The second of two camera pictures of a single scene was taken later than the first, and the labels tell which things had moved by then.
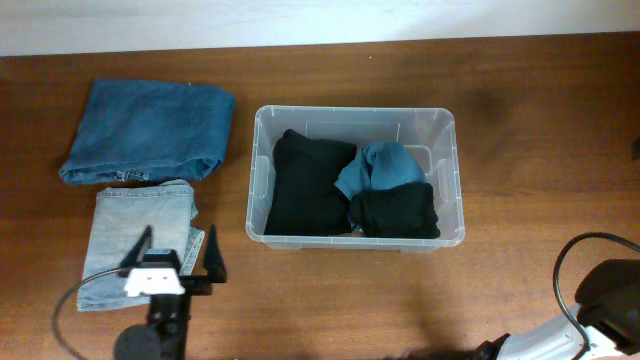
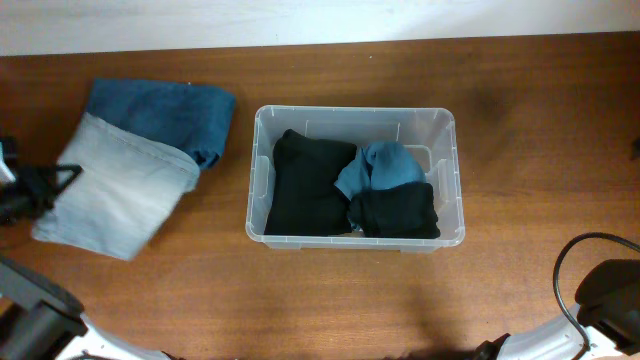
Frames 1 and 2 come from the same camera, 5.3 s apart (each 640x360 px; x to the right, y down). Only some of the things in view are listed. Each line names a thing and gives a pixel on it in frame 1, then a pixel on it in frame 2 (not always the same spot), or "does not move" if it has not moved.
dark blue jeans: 126,130 does not move
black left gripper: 198,284 to 30,187
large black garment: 304,199 does not move
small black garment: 407,212 does not move
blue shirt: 381,165 does not move
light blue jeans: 120,216 to 126,189
